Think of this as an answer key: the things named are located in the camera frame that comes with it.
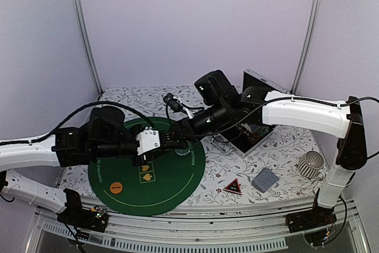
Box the orange big blind button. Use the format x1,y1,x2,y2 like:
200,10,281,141
110,182,123,195

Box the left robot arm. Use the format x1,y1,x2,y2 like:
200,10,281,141
1,101,176,226

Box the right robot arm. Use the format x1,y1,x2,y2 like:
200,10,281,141
172,70,371,227

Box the clear dealer button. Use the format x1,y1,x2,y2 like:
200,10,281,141
175,148,190,156

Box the round green poker mat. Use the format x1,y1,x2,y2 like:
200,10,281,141
87,116,207,217

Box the aluminium poker chip case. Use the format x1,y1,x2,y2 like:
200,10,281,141
211,69,290,158

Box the boxed card deck in case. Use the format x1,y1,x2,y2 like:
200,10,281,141
241,123,262,135

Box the red black triangular button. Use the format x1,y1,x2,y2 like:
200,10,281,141
223,178,242,196

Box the front row poker chips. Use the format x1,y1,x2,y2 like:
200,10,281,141
248,125,272,145

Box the grey playing card deck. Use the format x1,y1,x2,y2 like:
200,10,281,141
251,168,279,193

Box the striped ceramic mug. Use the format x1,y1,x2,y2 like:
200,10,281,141
297,151,325,181

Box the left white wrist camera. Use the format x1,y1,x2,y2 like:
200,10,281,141
136,128,160,156

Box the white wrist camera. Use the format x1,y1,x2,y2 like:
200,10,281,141
163,93,194,119
136,128,160,156

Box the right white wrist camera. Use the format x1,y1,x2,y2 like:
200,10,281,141
163,93,194,119

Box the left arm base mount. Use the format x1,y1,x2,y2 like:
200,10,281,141
57,206,109,233

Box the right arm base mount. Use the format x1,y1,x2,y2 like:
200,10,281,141
285,204,337,233

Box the left aluminium frame post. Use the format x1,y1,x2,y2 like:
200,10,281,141
72,0,104,95

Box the aluminium frame post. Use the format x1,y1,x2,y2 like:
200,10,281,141
291,0,322,94
72,0,104,95

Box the right aluminium frame post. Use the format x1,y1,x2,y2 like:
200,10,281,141
291,0,322,94

